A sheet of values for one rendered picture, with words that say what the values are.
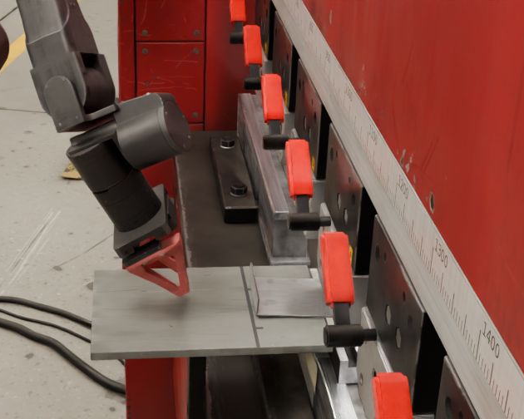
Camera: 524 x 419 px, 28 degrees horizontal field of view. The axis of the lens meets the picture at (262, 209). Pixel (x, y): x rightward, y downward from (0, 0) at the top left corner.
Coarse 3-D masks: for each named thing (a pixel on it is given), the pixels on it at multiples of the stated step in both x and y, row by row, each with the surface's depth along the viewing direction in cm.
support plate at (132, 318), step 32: (96, 288) 123; (128, 288) 123; (160, 288) 124; (192, 288) 124; (224, 288) 124; (96, 320) 117; (128, 320) 117; (160, 320) 117; (192, 320) 118; (224, 320) 118; (256, 320) 118; (288, 320) 118; (320, 320) 119; (96, 352) 111; (128, 352) 112; (160, 352) 112; (192, 352) 113; (224, 352) 113; (256, 352) 114; (288, 352) 114
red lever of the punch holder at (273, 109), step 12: (264, 84) 121; (276, 84) 120; (264, 96) 120; (276, 96) 120; (264, 108) 119; (276, 108) 119; (264, 120) 119; (276, 120) 119; (276, 132) 118; (264, 144) 117; (276, 144) 117
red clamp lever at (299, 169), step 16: (288, 144) 103; (304, 144) 103; (288, 160) 102; (304, 160) 102; (288, 176) 102; (304, 176) 101; (304, 192) 101; (304, 208) 101; (288, 224) 100; (304, 224) 100; (320, 224) 100
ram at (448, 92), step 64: (320, 0) 106; (384, 0) 80; (448, 0) 64; (512, 0) 54; (384, 64) 80; (448, 64) 64; (512, 64) 54; (384, 128) 81; (448, 128) 65; (512, 128) 54; (384, 192) 81; (448, 192) 65; (512, 192) 54; (512, 256) 54; (448, 320) 65; (512, 320) 54
